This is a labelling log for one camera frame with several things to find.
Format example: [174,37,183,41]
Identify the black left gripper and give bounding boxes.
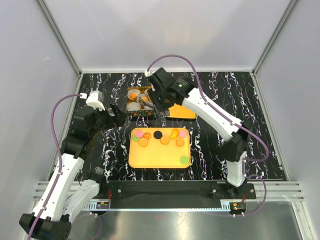
[89,102,127,137]

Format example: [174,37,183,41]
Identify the orange swirl cookie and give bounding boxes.
[130,92,138,100]

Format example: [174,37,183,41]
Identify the tan round biscuit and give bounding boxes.
[138,137,149,147]
[141,95,152,103]
[160,135,170,145]

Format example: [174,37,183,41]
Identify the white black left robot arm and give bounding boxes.
[19,104,127,240]

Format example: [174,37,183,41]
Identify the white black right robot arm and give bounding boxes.
[144,67,250,199]

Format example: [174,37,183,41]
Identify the gold tin lid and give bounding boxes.
[168,104,197,120]

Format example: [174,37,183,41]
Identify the white paper cup front-left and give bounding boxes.
[126,102,141,112]

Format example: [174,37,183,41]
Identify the white paper cup front-right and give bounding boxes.
[143,102,154,110]

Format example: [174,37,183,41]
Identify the yellow chick cookie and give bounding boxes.
[169,128,179,140]

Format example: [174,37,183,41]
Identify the green christmas cookie tin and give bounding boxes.
[126,86,156,117]

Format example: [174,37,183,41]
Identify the pink sandwich cookie right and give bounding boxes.
[178,129,188,138]

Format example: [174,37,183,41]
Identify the pink sandwich cookie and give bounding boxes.
[178,129,188,138]
[134,130,144,138]

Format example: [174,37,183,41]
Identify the pink sandwich cookie left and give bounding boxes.
[134,130,144,138]

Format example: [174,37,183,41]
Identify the green sandwich cookie left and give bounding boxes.
[132,135,140,142]

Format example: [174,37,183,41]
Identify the green sandwich cookie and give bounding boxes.
[179,156,190,165]
[132,135,140,142]

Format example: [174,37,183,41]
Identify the white paper cup centre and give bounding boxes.
[136,94,149,106]

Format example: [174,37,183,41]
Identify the white paper cup back-left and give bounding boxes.
[127,89,141,101]

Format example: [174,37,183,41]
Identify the orange flower cookie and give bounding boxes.
[143,132,152,140]

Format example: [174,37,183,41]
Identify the orange shell cookie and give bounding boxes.
[175,138,185,147]

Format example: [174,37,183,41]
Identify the yellow plastic tray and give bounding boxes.
[128,127,191,169]

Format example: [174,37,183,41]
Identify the green sandwich cookie right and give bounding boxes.
[179,156,190,165]

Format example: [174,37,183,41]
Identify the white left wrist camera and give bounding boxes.
[80,90,106,112]

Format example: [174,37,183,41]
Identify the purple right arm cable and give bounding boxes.
[144,55,270,218]

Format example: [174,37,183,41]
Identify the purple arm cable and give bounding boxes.
[144,55,270,218]
[26,94,104,240]

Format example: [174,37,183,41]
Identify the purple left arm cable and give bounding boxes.
[26,94,104,240]

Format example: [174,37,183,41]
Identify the aluminium frame rail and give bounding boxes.
[34,180,304,214]

